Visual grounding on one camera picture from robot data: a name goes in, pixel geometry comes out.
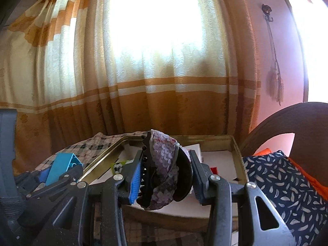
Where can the white box with red label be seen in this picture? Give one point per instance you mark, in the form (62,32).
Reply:
(193,150)

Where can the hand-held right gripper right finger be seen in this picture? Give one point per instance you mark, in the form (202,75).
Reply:
(196,182)

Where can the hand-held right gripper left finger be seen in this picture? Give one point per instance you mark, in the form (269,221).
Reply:
(135,182)

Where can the beige curtain tassel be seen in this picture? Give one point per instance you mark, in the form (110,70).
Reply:
(275,82)

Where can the teal plastic block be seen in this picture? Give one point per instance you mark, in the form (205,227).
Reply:
(64,166)

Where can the plaid tablecloth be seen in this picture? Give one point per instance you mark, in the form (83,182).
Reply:
(102,141)

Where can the beige and orange curtain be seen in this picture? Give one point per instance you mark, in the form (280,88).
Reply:
(179,107)

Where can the red plastic block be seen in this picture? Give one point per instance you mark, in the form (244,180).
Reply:
(214,171)

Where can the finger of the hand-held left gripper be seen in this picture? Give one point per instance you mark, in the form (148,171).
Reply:
(59,187)
(43,175)

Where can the black sequined hair clip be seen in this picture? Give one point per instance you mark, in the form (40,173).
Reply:
(164,164)

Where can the gold metal tin box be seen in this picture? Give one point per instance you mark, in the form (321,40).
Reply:
(210,140)

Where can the navy patterned cushion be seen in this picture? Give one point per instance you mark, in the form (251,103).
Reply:
(281,184)

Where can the orange cloth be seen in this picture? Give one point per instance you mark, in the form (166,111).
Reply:
(310,174)

